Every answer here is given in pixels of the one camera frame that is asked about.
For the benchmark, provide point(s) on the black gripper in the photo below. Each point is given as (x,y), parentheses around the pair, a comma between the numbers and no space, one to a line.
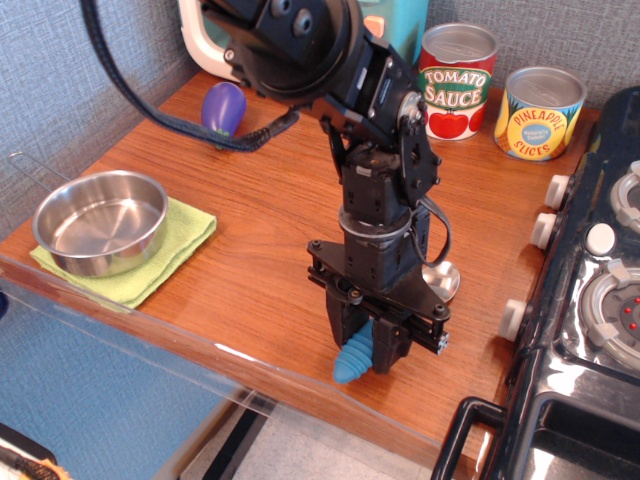
(374,257)

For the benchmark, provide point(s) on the blue handled metal spoon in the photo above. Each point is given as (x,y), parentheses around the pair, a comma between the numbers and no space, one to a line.
(420,299)

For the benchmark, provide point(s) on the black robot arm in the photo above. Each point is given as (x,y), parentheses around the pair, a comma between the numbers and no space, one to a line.
(318,58)

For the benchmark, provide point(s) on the green cloth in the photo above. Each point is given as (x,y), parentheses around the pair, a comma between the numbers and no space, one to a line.
(187,228)

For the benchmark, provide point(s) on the black toy stove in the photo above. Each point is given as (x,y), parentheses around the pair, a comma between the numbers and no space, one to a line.
(572,408)

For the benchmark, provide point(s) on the purple toy eggplant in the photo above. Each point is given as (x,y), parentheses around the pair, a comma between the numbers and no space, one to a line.
(223,109)

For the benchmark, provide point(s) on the tomato sauce can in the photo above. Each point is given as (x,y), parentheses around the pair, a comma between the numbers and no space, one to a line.
(456,67)

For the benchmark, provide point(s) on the pineapple slices can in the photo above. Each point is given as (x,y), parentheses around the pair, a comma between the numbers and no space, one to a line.
(539,111)

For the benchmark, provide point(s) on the clear acrylic barrier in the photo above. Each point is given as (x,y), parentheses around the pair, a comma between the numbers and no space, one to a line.
(272,336)

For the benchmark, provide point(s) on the toy microwave oven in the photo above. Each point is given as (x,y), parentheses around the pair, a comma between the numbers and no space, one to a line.
(399,22)

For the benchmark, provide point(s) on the steel pan with handle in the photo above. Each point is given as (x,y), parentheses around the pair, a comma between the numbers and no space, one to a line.
(100,224)

